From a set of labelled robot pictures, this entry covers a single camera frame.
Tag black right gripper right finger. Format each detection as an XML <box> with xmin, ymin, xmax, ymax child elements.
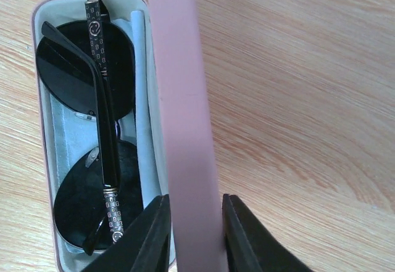
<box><xmin>222</xmin><ymin>194</ymin><xmax>312</xmax><ymax>272</ymax></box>

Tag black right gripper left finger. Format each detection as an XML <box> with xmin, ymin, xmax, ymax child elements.
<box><xmin>83</xmin><ymin>194</ymin><xmax>171</xmax><ymax>272</ymax></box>

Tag pink grey glasses case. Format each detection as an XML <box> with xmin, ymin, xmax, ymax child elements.
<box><xmin>31</xmin><ymin>0</ymin><xmax>228</xmax><ymax>271</ymax></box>

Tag black sunglasses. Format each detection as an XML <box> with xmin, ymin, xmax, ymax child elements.
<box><xmin>35</xmin><ymin>0</ymin><xmax>143</xmax><ymax>255</ymax></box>

